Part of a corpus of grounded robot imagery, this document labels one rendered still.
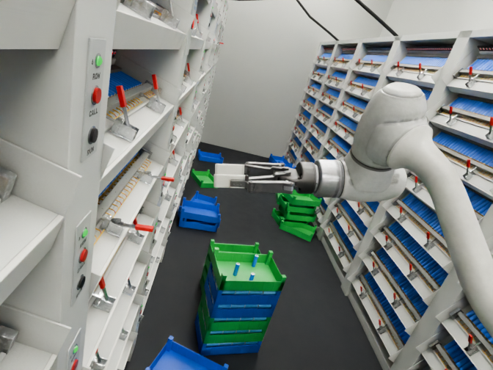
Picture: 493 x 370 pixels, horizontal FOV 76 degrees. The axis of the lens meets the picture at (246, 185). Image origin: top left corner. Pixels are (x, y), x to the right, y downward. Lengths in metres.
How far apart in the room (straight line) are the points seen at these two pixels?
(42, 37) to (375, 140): 0.55
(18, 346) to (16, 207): 0.20
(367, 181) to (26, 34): 0.64
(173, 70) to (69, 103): 0.70
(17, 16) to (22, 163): 0.15
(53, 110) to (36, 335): 0.28
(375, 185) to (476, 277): 0.25
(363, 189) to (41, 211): 0.61
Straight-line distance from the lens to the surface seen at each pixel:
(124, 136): 0.61
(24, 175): 0.37
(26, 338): 0.50
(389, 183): 0.77
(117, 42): 0.45
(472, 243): 0.66
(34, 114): 0.35
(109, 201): 0.74
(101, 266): 0.62
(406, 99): 0.65
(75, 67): 0.33
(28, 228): 0.35
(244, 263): 1.61
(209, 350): 1.70
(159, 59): 1.02
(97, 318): 0.81
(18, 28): 0.27
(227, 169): 0.77
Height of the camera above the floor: 1.33
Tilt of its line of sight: 22 degrees down
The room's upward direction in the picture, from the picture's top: 16 degrees clockwise
